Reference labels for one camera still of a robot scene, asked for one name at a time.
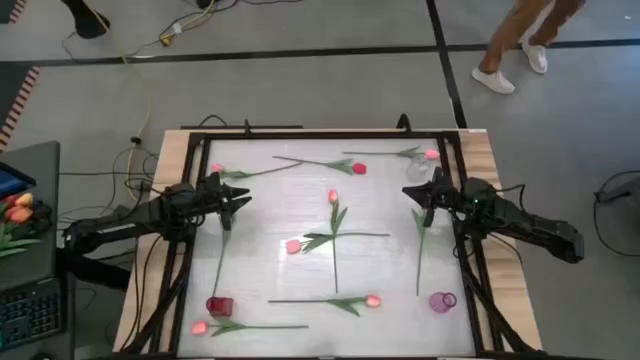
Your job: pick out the clear glass vase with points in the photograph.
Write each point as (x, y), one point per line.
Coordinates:
(416, 172)

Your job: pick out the black metal table frame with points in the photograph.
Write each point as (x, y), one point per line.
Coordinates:
(325, 135)

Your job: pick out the white glossy work sheet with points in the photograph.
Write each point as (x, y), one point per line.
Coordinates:
(280, 210)

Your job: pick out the dark grey side desk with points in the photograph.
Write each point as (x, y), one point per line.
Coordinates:
(45, 250)

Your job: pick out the person's white shoe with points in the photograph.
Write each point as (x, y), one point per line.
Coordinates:
(492, 81)
(536, 57)

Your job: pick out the black backlit keyboard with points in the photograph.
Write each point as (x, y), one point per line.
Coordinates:
(30, 315)

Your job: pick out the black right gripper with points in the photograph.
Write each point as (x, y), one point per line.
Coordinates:
(447, 197)

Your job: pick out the orange spare tulip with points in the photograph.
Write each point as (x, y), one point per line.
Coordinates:
(24, 200)
(20, 215)

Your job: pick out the dark laptop screen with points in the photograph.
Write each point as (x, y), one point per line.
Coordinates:
(10, 182)

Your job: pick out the black stand base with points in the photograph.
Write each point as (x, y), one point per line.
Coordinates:
(87, 22)

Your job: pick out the person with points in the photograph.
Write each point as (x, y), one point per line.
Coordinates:
(515, 25)

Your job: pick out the orange pink artificial tulip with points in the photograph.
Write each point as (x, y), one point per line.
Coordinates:
(217, 168)
(373, 300)
(333, 196)

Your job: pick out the red artificial tulip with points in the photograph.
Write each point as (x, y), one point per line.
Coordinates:
(359, 168)
(417, 224)
(225, 237)

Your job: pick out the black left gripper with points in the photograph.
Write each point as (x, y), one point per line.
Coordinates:
(217, 197)

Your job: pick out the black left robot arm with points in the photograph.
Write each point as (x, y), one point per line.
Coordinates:
(135, 217)

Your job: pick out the black mat with orange stripes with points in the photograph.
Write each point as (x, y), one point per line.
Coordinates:
(12, 100)
(7, 10)

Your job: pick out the red spare tulip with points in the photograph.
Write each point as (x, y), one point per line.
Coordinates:
(8, 201)

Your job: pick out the purple glass vase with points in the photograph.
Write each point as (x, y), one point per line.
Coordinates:
(440, 303)

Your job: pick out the black clamp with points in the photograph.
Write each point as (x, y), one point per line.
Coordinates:
(403, 125)

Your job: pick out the light pink artificial tulip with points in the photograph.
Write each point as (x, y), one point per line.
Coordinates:
(432, 154)
(199, 328)
(293, 246)

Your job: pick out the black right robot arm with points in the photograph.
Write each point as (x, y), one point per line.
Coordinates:
(530, 225)

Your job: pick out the red glass vase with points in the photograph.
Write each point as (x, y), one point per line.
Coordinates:
(220, 306)

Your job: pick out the black floor stand foot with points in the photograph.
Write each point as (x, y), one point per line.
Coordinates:
(622, 192)

